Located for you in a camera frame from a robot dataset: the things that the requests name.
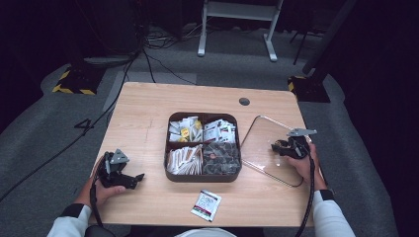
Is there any black tripod stand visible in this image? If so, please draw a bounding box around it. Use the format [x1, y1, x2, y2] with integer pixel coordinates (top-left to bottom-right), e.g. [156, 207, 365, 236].
[289, 19, 328, 66]

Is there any person's right hand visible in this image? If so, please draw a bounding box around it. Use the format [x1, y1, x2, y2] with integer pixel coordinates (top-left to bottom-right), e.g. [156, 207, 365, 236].
[284, 142, 320, 193]

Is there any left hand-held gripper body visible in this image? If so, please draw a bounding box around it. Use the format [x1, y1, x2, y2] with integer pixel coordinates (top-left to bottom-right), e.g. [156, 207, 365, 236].
[98, 148, 132, 190]

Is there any pile of white yellow packets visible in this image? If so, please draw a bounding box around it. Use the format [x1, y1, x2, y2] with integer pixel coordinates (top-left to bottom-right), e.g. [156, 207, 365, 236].
[168, 115, 204, 143]

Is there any long black floor cable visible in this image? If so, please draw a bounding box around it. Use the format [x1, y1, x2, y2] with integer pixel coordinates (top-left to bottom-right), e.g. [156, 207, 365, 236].
[0, 48, 146, 202]

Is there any bundle of floor cables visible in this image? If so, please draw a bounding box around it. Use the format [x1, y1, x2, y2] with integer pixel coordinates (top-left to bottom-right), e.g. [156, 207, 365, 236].
[143, 23, 203, 51]

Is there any white sachet with dark print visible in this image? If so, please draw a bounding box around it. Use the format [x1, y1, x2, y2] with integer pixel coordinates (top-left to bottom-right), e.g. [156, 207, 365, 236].
[190, 189, 222, 223]

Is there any pile of brown white stick packets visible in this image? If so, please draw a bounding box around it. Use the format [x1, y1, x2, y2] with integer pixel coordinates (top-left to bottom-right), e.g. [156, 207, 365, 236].
[166, 143, 204, 176]

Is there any pile of dark grey packets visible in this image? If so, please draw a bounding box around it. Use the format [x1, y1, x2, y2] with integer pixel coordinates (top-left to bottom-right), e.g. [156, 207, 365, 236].
[202, 141, 242, 176]

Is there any thin black floor cable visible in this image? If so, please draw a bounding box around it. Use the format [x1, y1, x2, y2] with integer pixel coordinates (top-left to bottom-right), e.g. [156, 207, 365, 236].
[143, 50, 198, 87]

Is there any hand-held gripper black cable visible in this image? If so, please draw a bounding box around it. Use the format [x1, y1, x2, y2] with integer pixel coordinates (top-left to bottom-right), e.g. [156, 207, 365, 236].
[293, 144, 317, 237]
[89, 176, 107, 231]

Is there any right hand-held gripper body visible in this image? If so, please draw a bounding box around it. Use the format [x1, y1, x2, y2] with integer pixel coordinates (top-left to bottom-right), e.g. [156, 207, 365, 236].
[280, 127, 318, 161]

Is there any white metal table frame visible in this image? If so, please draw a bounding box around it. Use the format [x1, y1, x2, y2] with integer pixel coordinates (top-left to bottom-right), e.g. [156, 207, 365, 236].
[197, 0, 286, 63]

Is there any clear plastic lid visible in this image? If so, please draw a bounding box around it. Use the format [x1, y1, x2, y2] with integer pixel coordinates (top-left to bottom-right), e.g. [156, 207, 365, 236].
[239, 115, 313, 189]

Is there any pile of white printed sachets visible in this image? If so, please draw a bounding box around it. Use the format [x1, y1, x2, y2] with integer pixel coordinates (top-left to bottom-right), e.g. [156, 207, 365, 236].
[203, 118, 238, 144]

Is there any person's white clothed torso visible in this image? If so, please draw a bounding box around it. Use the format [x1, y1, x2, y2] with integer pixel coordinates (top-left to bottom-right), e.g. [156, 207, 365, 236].
[173, 227, 237, 237]

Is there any left hand-held gripper black cable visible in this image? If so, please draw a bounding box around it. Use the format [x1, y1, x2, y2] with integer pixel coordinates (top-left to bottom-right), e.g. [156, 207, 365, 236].
[89, 176, 107, 231]

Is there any person's left hand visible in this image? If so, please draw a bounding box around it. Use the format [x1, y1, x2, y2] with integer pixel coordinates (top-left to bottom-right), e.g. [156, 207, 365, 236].
[73, 157, 126, 209]

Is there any brown four-compartment box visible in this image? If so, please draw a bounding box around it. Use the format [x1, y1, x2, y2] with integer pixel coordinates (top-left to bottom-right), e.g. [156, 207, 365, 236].
[163, 112, 243, 184]

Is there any black slanted pole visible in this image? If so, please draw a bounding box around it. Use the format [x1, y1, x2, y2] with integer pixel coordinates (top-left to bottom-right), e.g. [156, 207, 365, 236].
[301, 0, 359, 76]

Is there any yellow black striped stand base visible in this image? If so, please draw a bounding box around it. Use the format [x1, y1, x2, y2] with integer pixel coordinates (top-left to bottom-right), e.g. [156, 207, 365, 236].
[287, 75, 332, 104]
[51, 66, 101, 97]

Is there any black wristwatch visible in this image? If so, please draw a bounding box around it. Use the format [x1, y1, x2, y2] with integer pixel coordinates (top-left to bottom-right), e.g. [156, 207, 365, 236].
[318, 189, 336, 201]

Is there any right hand-held gripper black cable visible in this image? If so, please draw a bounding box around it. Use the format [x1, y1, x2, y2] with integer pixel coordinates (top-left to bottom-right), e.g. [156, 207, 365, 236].
[293, 144, 317, 237]

